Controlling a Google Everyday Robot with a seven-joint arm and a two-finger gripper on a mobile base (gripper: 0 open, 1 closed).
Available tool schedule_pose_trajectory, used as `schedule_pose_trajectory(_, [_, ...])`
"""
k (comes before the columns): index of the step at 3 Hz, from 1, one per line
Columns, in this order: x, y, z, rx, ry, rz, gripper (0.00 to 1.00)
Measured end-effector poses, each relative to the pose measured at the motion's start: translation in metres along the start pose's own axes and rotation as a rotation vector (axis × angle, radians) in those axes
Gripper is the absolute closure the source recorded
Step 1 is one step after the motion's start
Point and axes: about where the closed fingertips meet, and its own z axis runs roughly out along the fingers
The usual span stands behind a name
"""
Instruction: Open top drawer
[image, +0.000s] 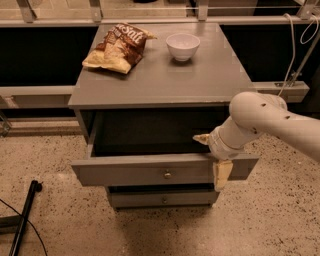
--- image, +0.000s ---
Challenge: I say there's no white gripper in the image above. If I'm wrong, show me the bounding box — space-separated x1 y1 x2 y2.
193 127 244 192

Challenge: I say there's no black floor cable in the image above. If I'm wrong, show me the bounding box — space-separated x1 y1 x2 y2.
0 198 49 256

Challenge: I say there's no brown chip bag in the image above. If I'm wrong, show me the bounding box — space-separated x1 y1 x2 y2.
82 23 156 74

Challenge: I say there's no white hanging cable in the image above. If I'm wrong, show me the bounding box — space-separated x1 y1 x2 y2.
276 13 320 98

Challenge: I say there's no black stand leg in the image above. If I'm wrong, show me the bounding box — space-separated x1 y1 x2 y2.
0 180 42 256

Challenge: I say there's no metal railing frame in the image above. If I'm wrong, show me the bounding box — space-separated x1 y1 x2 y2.
0 0 320 138

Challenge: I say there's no white bowl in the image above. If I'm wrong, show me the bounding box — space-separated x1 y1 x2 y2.
166 33 200 61

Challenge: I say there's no grey drawer cabinet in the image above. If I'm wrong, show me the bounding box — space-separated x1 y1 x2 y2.
69 23 254 197

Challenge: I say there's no grey drawer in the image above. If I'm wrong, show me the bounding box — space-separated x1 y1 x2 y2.
108 191 219 208
70 113 260 188

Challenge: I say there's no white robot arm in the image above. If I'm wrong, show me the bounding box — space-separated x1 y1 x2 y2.
193 92 320 192

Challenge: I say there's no grey bottom drawer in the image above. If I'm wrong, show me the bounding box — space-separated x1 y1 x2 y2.
108 191 219 208

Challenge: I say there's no grey top drawer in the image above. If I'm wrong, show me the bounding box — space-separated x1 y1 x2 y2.
70 113 260 188

